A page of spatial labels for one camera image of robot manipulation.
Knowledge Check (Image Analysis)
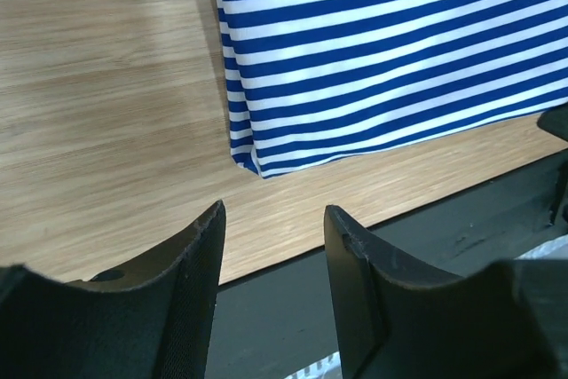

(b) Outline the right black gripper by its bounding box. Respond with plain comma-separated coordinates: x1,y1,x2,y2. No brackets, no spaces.
537,104,568,141

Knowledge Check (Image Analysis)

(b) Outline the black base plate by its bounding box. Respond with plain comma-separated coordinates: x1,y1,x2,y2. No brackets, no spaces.
206,152,567,378

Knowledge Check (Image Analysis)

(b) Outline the slotted cable duct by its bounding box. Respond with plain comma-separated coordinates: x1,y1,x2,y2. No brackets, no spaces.
287,351,343,379

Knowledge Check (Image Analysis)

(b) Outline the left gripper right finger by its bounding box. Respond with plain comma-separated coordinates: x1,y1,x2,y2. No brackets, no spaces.
324,205,567,378

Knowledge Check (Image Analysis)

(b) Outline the blue white striped tank top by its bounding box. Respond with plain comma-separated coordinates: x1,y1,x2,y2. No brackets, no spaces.
217,0,567,178

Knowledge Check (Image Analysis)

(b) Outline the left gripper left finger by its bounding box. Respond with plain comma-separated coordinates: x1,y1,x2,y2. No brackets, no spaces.
1,201,225,378

